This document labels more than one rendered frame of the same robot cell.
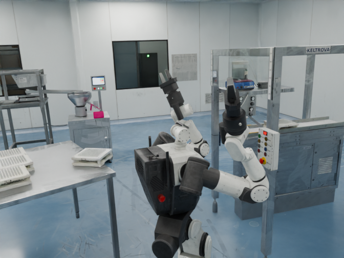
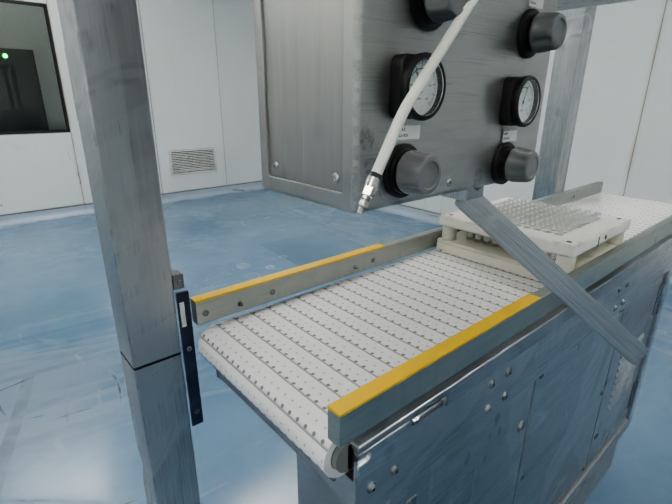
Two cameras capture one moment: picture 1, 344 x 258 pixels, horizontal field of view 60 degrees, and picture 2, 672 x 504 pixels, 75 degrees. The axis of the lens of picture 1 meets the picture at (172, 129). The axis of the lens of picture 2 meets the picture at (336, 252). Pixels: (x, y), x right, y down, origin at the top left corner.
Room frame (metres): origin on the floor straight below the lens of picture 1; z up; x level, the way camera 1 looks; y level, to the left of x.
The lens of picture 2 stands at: (2.38, -0.44, 1.19)
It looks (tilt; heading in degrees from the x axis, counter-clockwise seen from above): 19 degrees down; 335
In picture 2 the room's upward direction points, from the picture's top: straight up
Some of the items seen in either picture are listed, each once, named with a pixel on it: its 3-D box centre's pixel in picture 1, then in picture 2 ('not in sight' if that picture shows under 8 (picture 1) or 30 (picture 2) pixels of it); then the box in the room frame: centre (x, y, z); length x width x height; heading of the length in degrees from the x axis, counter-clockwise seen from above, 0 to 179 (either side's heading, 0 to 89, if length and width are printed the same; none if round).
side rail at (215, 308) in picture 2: (277, 123); (482, 222); (3.09, -1.13, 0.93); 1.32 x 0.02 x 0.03; 105
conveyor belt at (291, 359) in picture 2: (286, 130); (543, 257); (2.96, -1.18, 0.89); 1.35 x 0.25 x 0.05; 105
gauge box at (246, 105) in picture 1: (242, 104); (416, 50); (2.69, -0.65, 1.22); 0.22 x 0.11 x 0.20; 105
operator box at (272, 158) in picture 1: (268, 148); not in sight; (1.93, -0.66, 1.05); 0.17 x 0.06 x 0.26; 15
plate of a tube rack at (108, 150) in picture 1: (92, 153); not in sight; (2.32, 0.66, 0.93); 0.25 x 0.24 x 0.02; 168
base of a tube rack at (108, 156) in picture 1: (92, 159); not in sight; (2.32, 0.66, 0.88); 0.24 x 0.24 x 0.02; 78
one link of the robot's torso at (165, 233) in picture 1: (173, 229); not in sight; (1.32, 0.01, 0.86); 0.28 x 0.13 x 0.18; 156
